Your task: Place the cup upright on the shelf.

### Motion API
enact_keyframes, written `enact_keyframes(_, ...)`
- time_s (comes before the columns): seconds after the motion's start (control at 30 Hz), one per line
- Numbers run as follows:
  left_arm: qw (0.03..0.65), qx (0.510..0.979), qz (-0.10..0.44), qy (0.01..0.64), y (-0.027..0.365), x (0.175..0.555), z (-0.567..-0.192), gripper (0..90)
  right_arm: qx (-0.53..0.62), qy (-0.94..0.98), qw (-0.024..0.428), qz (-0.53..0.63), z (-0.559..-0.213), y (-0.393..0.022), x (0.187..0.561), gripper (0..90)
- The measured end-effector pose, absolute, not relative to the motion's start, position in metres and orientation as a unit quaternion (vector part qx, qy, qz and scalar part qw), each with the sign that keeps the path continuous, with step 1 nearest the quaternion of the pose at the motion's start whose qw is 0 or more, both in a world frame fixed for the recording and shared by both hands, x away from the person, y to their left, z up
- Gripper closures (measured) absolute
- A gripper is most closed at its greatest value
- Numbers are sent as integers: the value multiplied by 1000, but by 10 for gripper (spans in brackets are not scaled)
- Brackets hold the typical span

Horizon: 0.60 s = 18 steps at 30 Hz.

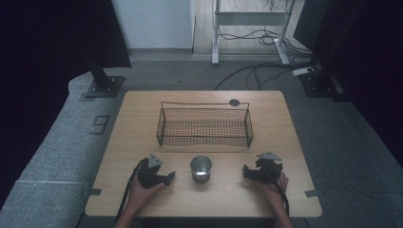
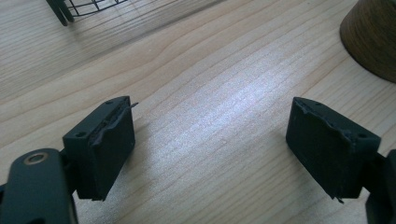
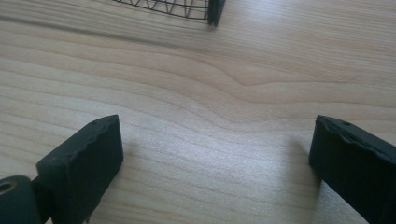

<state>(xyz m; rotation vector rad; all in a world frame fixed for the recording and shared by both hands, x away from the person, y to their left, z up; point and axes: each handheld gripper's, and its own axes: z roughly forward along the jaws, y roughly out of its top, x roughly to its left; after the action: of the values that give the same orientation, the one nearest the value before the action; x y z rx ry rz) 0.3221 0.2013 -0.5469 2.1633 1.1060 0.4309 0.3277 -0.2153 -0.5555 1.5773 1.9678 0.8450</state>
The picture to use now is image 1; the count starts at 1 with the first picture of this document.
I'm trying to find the white metal desk frame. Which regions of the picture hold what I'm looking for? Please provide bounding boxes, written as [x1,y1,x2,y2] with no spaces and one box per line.
[211,0,297,67]

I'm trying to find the white power strip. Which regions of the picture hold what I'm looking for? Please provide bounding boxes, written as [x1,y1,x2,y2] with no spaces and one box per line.
[291,66,316,77]

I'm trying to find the metal cup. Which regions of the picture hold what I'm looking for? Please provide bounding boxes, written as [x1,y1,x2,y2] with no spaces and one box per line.
[189,155,214,184]

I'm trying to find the person's right hand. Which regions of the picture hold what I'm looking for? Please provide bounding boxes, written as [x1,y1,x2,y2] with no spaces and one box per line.
[256,172,290,208]

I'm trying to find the black curtain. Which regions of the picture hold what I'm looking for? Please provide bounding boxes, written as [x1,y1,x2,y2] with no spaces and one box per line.
[293,0,403,169]
[0,0,132,210]

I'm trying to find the black wire mesh basket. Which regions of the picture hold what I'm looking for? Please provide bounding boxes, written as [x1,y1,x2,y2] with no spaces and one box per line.
[156,101,255,149]

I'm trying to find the tangled cables under desk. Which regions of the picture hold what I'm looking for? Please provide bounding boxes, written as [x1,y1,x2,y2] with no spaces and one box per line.
[218,27,315,51]

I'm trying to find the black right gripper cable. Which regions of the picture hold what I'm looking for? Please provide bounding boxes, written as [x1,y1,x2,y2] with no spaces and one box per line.
[259,165,291,219]

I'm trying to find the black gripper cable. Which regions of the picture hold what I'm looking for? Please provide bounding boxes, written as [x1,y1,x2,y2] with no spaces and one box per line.
[259,165,291,219]
[113,157,149,225]

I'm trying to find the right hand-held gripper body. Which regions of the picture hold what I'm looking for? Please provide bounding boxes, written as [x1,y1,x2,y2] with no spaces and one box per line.
[251,151,283,185]

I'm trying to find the person's left hand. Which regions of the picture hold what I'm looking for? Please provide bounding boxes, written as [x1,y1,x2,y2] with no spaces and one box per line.
[127,176,166,208]

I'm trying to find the black stand with base plate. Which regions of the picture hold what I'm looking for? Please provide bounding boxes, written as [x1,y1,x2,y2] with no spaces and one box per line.
[84,56,126,99]
[298,0,369,102]

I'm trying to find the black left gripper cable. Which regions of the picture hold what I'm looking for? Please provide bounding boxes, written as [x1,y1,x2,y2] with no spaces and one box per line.
[113,157,149,225]

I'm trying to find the black floor cables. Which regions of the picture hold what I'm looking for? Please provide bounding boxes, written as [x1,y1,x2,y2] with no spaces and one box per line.
[214,56,319,91]

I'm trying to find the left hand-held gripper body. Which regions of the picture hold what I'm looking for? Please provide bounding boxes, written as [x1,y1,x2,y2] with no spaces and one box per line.
[136,153,168,190]

